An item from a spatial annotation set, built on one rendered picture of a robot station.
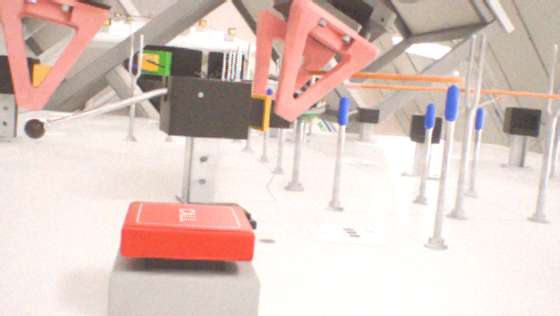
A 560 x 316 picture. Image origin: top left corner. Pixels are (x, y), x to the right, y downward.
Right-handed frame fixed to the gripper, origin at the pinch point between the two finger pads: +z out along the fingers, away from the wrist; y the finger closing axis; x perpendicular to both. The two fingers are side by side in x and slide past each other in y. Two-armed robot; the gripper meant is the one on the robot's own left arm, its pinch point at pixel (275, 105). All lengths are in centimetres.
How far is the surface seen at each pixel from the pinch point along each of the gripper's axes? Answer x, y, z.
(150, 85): -4, 102, -3
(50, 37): 39, 763, -32
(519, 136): -45, 31, -19
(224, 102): 4.0, -2.3, 1.9
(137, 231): 9.4, -21.8, 9.4
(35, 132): 13.8, -0.8, 9.6
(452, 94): -5.3, -12.7, -4.3
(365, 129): -38, 64, -13
